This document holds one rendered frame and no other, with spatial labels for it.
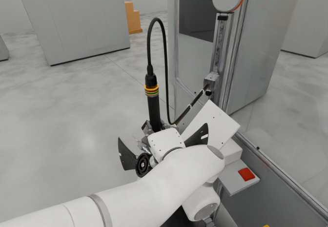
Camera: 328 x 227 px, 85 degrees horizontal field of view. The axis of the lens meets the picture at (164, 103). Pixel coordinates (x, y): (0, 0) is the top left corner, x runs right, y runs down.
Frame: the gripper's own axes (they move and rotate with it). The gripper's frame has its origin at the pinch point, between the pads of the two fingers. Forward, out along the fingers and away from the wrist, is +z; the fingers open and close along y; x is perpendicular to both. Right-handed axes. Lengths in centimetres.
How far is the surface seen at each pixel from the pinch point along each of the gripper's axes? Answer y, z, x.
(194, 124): 32, 23, -31
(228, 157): 54, 11, -59
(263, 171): 70, -5, -64
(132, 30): 182, 785, -145
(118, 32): 87, 576, -97
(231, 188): 46, -4, -68
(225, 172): 50, 7, -68
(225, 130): 39.0, 4.9, -22.4
